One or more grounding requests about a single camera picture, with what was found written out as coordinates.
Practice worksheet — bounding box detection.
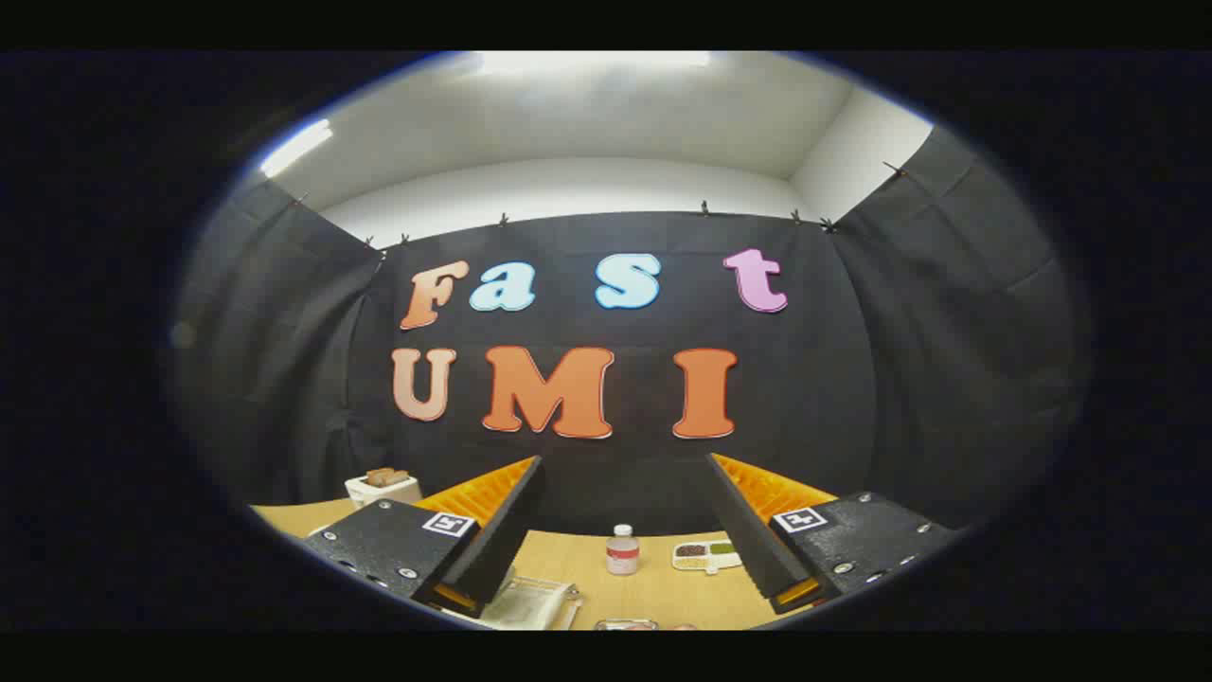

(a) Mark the row of small cloth clips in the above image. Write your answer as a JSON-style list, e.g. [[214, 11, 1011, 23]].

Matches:
[[289, 161, 910, 252]]

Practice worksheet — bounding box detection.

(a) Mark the ceiling light panel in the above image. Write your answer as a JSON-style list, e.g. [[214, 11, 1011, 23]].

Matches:
[[478, 51, 711, 75], [260, 118, 334, 179]]

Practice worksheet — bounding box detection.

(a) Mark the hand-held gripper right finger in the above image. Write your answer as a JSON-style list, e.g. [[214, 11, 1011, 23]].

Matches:
[[705, 453, 957, 615]]

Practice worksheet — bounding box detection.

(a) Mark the white toaster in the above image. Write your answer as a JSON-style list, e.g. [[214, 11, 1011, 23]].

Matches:
[[345, 469, 423, 510]]

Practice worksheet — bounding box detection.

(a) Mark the white divided tray of beans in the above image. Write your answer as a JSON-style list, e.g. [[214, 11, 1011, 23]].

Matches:
[[671, 540, 743, 575]]

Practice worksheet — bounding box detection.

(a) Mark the clear bottle with red label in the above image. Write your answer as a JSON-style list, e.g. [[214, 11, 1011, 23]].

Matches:
[[606, 524, 640, 577]]

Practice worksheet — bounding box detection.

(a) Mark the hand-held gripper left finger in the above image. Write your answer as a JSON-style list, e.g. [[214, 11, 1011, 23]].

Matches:
[[301, 455, 545, 619]]

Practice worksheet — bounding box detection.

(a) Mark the white wire dish rack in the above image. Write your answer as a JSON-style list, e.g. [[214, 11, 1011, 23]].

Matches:
[[445, 576, 584, 632]]

